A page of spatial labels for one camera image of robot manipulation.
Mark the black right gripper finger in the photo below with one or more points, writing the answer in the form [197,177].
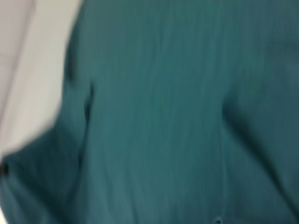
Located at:
[4,168]

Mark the blue t-shirt with FREE print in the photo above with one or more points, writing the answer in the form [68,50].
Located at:
[163,116]

